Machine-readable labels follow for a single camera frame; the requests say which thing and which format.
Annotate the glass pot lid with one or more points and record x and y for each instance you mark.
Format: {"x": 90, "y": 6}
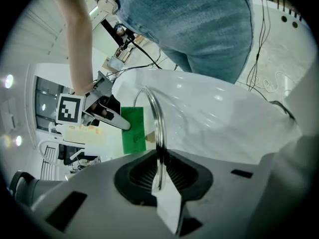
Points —
{"x": 160, "y": 123}

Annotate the white waist pouch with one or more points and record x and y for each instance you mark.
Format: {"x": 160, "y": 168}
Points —
{"x": 107, "y": 1}

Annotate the round ceiling light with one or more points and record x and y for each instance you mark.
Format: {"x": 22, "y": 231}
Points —
{"x": 8, "y": 81}
{"x": 18, "y": 140}

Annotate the person's right hand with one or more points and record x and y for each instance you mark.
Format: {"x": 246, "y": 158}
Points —
{"x": 97, "y": 106}

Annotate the dark window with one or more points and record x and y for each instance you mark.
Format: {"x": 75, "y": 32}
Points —
{"x": 45, "y": 96}

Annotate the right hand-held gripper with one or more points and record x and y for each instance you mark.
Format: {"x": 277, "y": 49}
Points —
{"x": 69, "y": 108}

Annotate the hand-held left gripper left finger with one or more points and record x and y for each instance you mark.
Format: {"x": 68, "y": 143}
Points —
{"x": 112, "y": 220}

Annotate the green yellow sponge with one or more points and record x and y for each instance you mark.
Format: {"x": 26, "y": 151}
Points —
{"x": 134, "y": 138}

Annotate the person's blue jeans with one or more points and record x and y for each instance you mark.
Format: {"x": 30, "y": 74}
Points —
{"x": 199, "y": 29}

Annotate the white panel with round holes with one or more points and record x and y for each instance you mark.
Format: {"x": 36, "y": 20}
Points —
{"x": 276, "y": 19}

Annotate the black office chair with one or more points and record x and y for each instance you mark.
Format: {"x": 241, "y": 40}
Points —
{"x": 72, "y": 155}

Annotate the pile of assorted items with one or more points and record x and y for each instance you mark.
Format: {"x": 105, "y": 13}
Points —
{"x": 117, "y": 61}

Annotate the white sink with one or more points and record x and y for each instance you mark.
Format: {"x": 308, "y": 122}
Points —
{"x": 224, "y": 113}

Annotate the person's right forearm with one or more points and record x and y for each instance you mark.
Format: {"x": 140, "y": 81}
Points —
{"x": 77, "y": 46}

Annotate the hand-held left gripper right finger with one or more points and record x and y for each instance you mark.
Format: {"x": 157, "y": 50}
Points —
{"x": 224, "y": 195}

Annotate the black waist-mounted device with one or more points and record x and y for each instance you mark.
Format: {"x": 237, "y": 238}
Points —
{"x": 112, "y": 32}

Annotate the white faucet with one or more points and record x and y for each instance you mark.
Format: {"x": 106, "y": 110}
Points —
{"x": 40, "y": 148}

